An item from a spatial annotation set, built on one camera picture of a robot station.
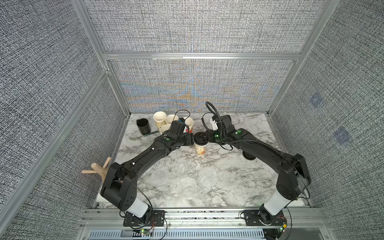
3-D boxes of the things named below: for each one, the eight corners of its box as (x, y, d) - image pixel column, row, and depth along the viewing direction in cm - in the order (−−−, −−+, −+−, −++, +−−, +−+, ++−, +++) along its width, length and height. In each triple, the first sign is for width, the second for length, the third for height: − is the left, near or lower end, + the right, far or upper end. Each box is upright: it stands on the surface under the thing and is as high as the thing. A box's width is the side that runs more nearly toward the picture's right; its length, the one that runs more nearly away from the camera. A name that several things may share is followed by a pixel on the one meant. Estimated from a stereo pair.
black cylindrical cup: (138, 134, 109) (134, 126, 102) (140, 126, 114) (137, 118, 107) (150, 134, 109) (147, 126, 102) (151, 126, 114) (149, 118, 107)
